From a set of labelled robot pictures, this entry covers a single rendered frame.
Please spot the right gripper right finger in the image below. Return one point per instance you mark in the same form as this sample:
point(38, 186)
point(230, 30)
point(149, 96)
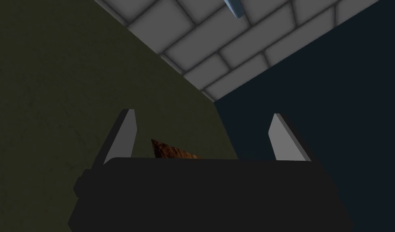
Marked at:
point(286, 141)

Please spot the pale blue ceiling fixture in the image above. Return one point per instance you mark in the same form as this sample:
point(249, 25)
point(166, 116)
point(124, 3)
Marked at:
point(234, 7)

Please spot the brown wooden furniture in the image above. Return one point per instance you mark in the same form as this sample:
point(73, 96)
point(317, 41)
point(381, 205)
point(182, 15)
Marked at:
point(170, 150)

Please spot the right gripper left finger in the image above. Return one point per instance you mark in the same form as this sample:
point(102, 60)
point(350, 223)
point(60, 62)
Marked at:
point(123, 138)

